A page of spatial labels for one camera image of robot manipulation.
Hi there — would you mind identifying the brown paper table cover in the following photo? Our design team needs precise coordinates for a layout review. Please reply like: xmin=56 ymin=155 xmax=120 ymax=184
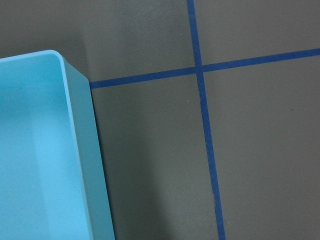
xmin=0 ymin=0 xmax=320 ymax=240

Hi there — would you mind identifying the light blue plastic bin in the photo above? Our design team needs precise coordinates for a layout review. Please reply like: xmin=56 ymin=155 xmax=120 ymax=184
xmin=0 ymin=50 xmax=115 ymax=240

